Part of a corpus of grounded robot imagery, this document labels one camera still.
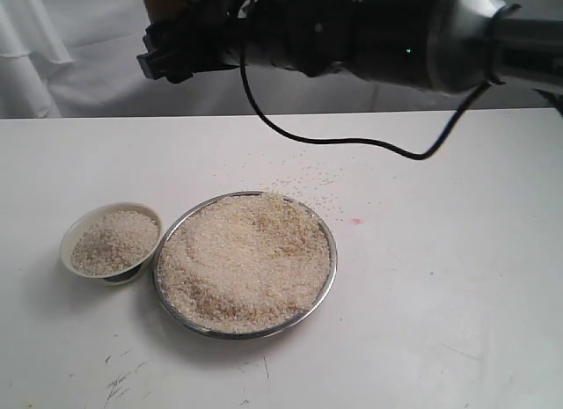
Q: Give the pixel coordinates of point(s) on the white backdrop curtain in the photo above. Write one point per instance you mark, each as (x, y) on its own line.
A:
(77, 58)

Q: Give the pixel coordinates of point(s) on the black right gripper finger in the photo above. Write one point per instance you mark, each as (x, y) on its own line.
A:
(171, 50)

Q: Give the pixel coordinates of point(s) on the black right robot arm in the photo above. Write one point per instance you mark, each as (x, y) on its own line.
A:
(446, 46)

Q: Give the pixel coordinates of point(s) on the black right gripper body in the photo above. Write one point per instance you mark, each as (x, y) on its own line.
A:
(219, 35)

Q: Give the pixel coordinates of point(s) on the rice in white bowl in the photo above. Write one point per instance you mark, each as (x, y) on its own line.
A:
(116, 241)

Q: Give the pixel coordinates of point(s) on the brown wooden cup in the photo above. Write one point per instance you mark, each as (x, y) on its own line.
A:
(165, 9)

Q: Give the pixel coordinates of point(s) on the white ceramic bowl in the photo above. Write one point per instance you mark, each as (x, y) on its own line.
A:
(82, 224)

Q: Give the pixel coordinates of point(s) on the rice heap in tray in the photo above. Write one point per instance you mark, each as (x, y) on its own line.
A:
(244, 263)

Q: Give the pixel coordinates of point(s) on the spilled rice grains on table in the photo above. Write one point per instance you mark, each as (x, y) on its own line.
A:
(315, 177)

